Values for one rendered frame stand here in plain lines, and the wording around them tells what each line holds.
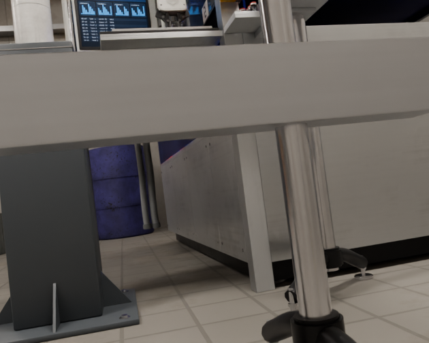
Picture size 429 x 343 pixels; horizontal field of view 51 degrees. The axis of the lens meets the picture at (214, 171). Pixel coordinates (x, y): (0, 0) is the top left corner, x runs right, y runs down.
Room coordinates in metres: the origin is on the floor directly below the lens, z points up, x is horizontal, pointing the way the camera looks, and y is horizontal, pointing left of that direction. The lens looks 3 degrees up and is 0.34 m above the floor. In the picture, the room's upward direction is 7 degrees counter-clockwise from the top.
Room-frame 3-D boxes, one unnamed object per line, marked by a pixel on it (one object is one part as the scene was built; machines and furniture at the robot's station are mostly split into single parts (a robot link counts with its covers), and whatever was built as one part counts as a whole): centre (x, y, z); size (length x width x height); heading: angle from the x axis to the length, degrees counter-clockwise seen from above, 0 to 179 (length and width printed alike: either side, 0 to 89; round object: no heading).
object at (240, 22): (1.41, -0.17, 0.87); 0.14 x 0.13 x 0.02; 104
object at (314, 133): (1.31, -0.30, 0.46); 0.09 x 0.09 x 0.77; 14
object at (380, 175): (2.58, -0.32, 0.44); 2.06 x 1.00 x 0.88; 14
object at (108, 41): (1.78, 0.16, 0.87); 0.70 x 0.48 x 0.02; 14
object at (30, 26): (1.44, 0.53, 0.95); 0.19 x 0.19 x 0.18
